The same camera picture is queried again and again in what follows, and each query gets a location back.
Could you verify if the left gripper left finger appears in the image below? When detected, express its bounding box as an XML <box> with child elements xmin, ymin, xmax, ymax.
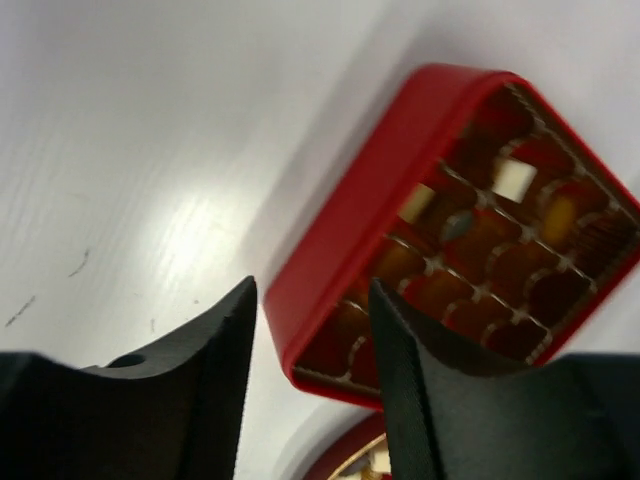
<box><xmin>1</xmin><ymin>277</ymin><xmax>257</xmax><ymax>479</ymax></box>

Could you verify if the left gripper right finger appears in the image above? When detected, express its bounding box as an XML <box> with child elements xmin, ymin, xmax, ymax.
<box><xmin>369</xmin><ymin>281</ymin><xmax>639</xmax><ymax>479</ymax></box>

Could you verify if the small tan square chocolate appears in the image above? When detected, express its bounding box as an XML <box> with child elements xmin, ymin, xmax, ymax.
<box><xmin>397</xmin><ymin>183</ymin><xmax>435</xmax><ymax>224</ymax></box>

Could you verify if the brown oval chocolate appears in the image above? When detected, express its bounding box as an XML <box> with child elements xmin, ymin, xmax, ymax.
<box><xmin>540</xmin><ymin>196</ymin><xmax>577</xmax><ymax>248</ymax></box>

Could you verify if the red chocolate box with tray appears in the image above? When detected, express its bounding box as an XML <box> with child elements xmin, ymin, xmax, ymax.
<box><xmin>264</xmin><ymin>64</ymin><xmax>639</xmax><ymax>410</ymax></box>

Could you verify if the white square chocolate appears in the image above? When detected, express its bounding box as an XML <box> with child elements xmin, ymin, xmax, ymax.
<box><xmin>491</xmin><ymin>158</ymin><xmax>537</xmax><ymax>203</ymax></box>

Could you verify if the dark round chocolate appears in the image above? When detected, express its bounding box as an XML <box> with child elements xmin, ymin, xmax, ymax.
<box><xmin>440</xmin><ymin>210</ymin><xmax>474</xmax><ymax>244</ymax></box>

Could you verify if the white cube chocolate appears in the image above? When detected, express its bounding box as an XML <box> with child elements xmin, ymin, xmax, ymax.
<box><xmin>369</xmin><ymin>443</ymin><xmax>391</xmax><ymax>475</ymax></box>

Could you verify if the round dark red plate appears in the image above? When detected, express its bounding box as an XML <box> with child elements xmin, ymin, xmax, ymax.
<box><xmin>286</xmin><ymin>412</ymin><xmax>392</xmax><ymax>479</ymax></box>

